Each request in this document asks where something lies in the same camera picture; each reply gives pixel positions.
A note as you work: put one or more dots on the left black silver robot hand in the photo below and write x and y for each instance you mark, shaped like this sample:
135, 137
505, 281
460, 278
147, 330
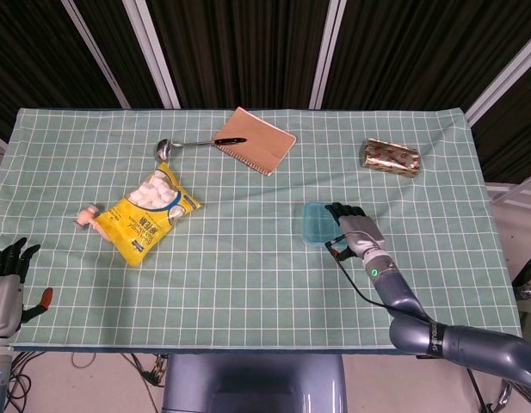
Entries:
3, 303

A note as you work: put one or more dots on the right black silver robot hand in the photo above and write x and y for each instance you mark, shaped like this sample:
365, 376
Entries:
362, 234

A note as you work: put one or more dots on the blue plastic lid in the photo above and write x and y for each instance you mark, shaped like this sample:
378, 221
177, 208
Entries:
319, 226

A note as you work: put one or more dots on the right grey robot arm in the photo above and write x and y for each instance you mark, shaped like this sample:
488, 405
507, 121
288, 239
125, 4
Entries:
463, 344

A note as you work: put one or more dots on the gold foil wrapped block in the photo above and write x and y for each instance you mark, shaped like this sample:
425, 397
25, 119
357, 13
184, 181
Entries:
390, 157

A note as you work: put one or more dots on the small beige toy hammer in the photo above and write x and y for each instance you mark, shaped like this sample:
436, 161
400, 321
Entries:
88, 215

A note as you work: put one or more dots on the green checked tablecloth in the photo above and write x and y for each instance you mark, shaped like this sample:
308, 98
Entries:
248, 292

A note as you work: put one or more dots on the brown spiral notebook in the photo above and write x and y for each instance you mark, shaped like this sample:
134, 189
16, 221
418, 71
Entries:
256, 144

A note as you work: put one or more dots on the yellow marshmallow bag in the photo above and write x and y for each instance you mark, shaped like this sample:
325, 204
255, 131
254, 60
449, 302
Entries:
136, 223

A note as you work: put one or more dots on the white pipe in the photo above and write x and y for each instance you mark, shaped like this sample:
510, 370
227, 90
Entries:
516, 189

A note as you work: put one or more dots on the black fan guard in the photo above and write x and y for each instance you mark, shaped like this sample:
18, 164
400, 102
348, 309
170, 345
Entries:
527, 269

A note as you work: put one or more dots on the grey-blue robot torso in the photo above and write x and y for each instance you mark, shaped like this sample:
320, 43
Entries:
254, 383

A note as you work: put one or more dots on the black pleated curtain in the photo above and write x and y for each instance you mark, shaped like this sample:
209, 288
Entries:
239, 51

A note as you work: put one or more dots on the white metal frame post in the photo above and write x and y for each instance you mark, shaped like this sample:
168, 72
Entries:
151, 47
501, 79
327, 51
95, 51

